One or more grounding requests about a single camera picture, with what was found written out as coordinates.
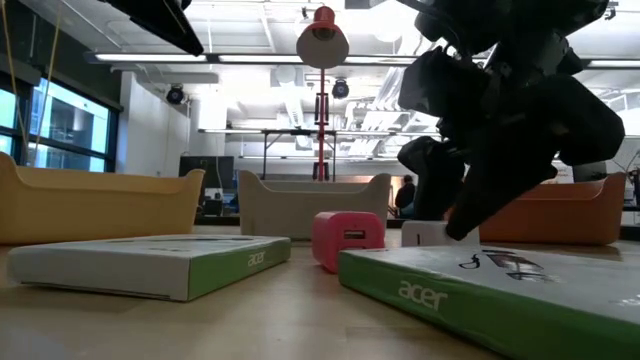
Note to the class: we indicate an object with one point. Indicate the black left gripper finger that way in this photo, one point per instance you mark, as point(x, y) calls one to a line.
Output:
point(160, 22)

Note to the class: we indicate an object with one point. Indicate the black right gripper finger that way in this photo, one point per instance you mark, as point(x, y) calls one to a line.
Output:
point(437, 180)
point(500, 190)

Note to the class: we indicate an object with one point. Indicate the white block power adapter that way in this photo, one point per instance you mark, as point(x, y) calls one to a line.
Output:
point(425, 235)

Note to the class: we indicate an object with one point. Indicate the pink USB wall charger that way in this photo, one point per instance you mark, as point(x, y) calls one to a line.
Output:
point(340, 250)

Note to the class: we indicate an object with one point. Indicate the white green Acer box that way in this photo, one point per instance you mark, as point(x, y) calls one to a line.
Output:
point(125, 265)
point(500, 310)

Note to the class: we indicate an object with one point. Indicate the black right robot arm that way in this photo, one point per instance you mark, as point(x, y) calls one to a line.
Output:
point(500, 20)

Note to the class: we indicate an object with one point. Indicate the orange plastic bin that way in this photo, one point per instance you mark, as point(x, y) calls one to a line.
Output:
point(565, 220)

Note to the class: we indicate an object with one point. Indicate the off-white plastic bin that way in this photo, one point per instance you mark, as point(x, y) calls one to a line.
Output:
point(310, 210)

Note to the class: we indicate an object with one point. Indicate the yellow plastic bin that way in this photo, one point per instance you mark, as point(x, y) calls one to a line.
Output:
point(100, 210)

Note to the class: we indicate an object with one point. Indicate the person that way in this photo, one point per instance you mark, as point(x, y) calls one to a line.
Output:
point(406, 197)

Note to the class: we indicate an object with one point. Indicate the black monitor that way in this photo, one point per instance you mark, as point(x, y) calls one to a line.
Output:
point(210, 172)
point(590, 172)

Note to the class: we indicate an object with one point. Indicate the black ceiling spotlight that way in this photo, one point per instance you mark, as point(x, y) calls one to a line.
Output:
point(175, 95)
point(340, 89)

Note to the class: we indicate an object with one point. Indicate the red desk lamp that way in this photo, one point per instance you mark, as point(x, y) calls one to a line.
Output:
point(322, 47)

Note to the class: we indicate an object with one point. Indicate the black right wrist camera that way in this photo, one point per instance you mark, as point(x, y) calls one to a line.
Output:
point(440, 82)

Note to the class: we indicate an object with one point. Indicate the large glass window wall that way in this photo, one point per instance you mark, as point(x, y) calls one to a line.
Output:
point(70, 120)

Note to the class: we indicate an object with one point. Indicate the black metal frame table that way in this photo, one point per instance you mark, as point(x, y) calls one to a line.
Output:
point(295, 132)

